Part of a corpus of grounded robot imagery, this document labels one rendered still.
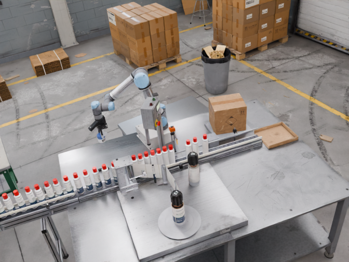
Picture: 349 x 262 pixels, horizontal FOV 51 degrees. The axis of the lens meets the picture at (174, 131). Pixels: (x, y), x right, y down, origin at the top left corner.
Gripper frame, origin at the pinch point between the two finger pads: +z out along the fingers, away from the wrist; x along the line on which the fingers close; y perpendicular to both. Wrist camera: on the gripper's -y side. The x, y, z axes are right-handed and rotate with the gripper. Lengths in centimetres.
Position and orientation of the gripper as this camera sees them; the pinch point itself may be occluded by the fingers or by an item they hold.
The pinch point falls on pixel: (101, 136)
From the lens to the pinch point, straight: 336.0
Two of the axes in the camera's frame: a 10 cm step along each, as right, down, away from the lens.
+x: -5.1, -4.8, 7.2
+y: 8.6, -3.6, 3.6
